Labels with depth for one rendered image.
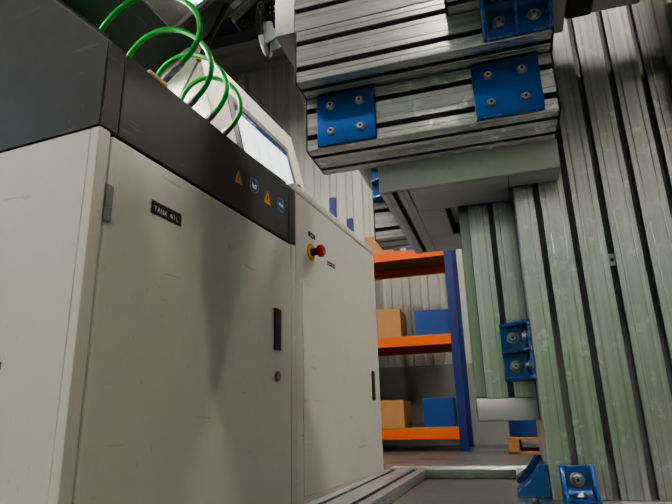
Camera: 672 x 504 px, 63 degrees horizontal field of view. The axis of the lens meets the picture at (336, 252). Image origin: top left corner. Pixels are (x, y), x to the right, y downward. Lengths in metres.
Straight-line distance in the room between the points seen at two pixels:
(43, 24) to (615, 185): 1.01
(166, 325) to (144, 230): 0.17
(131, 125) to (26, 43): 0.28
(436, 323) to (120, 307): 5.61
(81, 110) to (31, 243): 0.23
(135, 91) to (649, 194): 0.84
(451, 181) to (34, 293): 0.65
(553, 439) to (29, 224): 0.84
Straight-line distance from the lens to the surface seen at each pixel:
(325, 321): 1.62
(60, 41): 1.13
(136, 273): 0.95
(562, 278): 0.87
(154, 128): 1.06
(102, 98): 0.99
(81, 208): 0.92
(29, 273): 0.96
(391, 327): 6.44
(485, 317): 0.92
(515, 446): 5.50
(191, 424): 1.05
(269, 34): 1.50
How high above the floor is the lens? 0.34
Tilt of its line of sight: 17 degrees up
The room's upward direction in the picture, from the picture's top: 2 degrees counter-clockwise
